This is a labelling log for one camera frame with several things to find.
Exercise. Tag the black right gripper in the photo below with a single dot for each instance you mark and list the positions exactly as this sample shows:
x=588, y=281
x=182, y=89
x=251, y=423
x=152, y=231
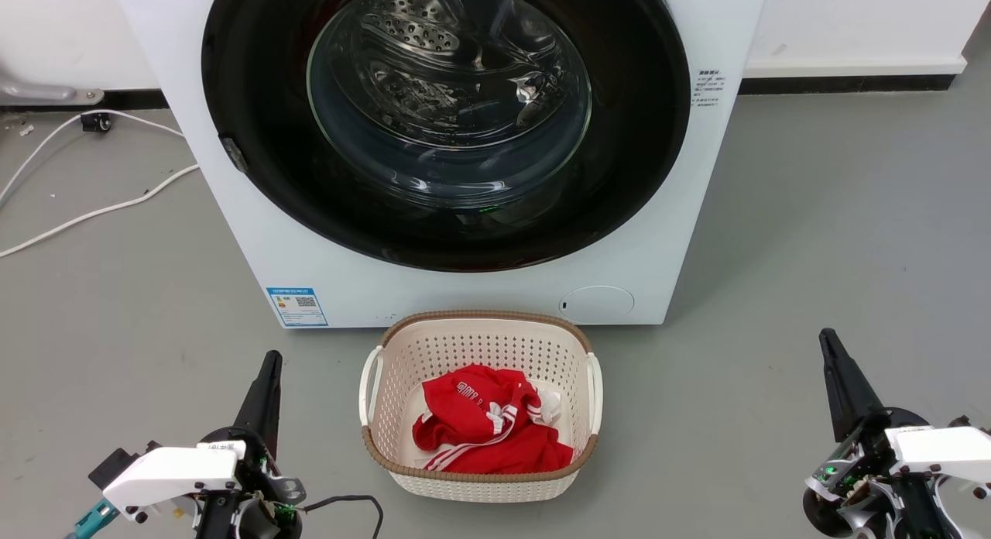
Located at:
x=859, y=492

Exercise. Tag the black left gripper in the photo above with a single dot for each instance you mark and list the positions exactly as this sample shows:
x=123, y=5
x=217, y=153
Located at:
x=255, y=516

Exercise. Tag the round black glass washer door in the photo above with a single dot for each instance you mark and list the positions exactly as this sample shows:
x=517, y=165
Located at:
x=255, y=97

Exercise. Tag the white front-load washing machine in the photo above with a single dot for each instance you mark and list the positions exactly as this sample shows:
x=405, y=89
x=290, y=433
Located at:
x=464, y=299

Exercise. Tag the blue energy label sticker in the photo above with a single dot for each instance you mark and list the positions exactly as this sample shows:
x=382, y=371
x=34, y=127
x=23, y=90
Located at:
x=297, y=307

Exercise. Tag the red garment with white stripes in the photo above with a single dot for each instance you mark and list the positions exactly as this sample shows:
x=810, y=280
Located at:
x=472, y=415

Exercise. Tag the cream plastic laundry basket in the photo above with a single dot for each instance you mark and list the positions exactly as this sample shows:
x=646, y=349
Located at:
x=480, y=345

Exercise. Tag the round white filter cover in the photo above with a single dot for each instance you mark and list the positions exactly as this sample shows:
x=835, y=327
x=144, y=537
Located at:
x=596, y=303

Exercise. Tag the small printed text label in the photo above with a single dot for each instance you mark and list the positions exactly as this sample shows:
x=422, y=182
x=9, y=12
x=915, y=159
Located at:
x=708, y=88

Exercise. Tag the perforated steel washer drum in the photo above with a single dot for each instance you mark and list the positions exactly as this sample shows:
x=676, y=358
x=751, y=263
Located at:
x=433, y=74

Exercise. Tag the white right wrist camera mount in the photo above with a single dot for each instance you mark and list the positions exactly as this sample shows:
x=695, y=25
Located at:
x=944, y=450

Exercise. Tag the grey metal floor bracket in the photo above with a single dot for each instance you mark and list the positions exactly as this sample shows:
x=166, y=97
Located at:
x=39, y=91

